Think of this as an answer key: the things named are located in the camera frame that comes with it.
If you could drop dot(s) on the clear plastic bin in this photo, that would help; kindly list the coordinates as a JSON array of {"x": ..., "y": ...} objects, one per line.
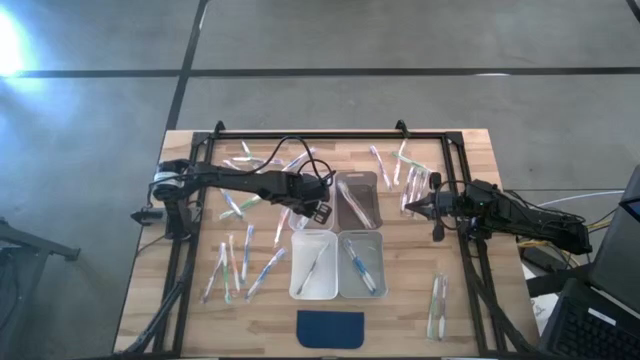
[{"x": 294, "y": 220}]

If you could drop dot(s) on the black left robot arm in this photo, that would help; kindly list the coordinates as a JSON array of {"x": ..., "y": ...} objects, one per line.
[{"x": 235, "y": 180}]

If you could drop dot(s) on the black monitor screen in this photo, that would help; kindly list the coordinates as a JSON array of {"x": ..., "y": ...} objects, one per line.
[{"x": 617, "y": 240}]

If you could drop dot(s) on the white plastic bin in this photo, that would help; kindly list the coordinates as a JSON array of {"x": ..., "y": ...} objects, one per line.
[{"x": 305, "y": 250}]

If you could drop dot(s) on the brown translucent plastic bin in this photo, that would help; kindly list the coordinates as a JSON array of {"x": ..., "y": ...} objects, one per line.
[{"x": 367, "y": 190}]

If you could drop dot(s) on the black power brick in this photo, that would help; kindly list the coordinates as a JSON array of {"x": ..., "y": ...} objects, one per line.
[{"x": 537, "y": 256}]

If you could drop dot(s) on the black table clamp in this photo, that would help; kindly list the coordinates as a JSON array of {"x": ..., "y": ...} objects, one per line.
[
  {"x": 218, "y": 127},
  {"x": 401, "y": 127}
]

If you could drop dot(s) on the black aluminium table frame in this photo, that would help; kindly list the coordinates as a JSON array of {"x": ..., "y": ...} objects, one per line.
[{"x": 325, "y": 135}]

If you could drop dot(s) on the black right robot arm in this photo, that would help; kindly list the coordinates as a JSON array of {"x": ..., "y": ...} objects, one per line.
[{"x": 530, "y": 217}]

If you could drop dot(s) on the black stand leg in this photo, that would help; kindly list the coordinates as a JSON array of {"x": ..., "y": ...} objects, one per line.
[{"x": 35, "y": 242}]

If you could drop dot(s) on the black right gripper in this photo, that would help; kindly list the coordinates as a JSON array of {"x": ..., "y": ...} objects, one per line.
[{"x": 452, "y": 205}]

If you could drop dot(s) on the blue white toothbrush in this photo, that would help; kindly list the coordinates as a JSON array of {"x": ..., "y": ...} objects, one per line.
[
  {"x": 265, "y": 274},
  {"x": 247, "y": 252},
  {"x": 299, "y": 160},
  {"x": 360, "y": 267},
  {"x": 231, "y": 202}
]

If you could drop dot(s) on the white paper sheet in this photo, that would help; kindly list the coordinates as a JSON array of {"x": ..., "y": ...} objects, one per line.
[{"x": 542, "y": 310}]

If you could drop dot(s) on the blue cloth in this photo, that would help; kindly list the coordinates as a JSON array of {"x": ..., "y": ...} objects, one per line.
[{"x": 330, "y": 330}]

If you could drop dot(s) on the pale grey plastic bin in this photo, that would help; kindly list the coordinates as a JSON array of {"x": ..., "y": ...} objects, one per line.
[{"x": 350, "y": 285}]

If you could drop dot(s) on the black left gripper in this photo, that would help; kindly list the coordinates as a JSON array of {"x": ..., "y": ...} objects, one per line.
[{"x": 305, "y": 190}]

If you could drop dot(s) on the black laptop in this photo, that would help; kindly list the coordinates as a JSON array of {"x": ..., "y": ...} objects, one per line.
[{"x": 590, "y": 325}]

